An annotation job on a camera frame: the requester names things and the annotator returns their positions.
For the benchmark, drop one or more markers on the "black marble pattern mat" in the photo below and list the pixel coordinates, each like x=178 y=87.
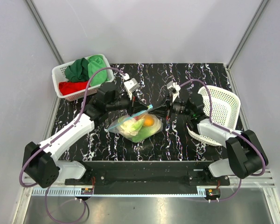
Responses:
x=174 y=142

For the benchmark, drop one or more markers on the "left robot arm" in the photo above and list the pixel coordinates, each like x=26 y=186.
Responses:
x=41 y=161

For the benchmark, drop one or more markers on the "clear zip top bag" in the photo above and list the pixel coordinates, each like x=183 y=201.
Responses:
x=138 y=126

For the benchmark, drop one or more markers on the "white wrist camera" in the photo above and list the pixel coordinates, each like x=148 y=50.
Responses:
x=130 y=84
x=173 y=89

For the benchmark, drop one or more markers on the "white oval basket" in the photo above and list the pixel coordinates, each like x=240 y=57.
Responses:
x=225 y=106

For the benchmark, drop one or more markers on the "light green cloth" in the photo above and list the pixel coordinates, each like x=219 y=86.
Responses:
x=95 y=63

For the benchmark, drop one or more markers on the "dark green cloth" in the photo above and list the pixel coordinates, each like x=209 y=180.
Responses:
x=78 y=71

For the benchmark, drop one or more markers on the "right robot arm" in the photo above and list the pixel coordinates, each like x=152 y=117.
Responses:
x=245 y=154

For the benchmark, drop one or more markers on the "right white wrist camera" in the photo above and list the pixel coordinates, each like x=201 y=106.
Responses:
x=173 y=89

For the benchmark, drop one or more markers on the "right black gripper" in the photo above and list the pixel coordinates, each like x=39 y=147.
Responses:
x=160 y=111

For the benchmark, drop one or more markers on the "red cloth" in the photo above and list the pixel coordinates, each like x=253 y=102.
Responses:
x=67 y=88

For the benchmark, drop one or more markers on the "left aluminium frame post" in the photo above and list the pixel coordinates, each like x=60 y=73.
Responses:
x=44 y=31

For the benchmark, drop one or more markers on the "fake white cauliflower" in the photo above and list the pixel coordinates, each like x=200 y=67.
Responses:
x=128 y=128

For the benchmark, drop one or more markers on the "right aluminium frame post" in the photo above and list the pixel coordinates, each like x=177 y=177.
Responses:
x=252 y=24

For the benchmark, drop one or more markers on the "aluminium frame post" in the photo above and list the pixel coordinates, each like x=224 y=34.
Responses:
x=252 y=24
x=44 y=31

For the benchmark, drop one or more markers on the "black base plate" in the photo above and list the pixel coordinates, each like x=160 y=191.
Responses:
x=169 y=178

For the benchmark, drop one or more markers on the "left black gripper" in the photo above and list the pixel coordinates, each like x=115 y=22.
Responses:
x=138 y=108

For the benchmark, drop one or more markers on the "fake orange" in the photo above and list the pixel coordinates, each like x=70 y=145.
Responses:
x=148 y=121

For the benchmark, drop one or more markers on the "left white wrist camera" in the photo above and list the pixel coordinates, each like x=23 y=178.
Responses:
x=130 y=84

